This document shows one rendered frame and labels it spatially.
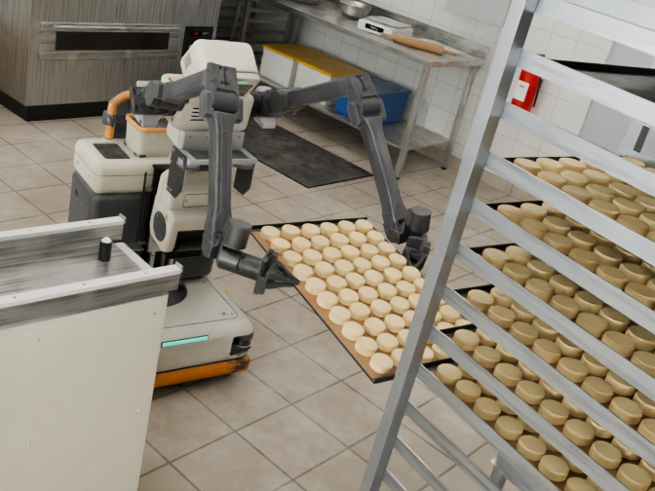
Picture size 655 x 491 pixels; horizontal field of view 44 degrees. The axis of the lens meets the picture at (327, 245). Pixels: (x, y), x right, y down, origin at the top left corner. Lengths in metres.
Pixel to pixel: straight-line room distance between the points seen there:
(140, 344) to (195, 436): 0.90
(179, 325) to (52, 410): 1.01
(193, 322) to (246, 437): 0.46
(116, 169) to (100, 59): 2.81
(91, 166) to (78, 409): 1.07
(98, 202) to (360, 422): 1.29
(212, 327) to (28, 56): 2.84
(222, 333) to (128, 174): 0.68
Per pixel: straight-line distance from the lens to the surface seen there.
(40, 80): 5.53
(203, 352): 3.07
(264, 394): 3.24
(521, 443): 1.52
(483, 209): 1.45
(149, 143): 2.99
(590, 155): 1.30
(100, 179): 2.92
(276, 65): 6.68
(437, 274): 1.50
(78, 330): 2.01
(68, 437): 2.21
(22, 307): 1.92
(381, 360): 1.80
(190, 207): 2.80
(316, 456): 3.01
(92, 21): 5.61
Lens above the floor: 1.89
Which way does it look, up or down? 25 degrees down
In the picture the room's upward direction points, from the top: 14 degrees clockwise
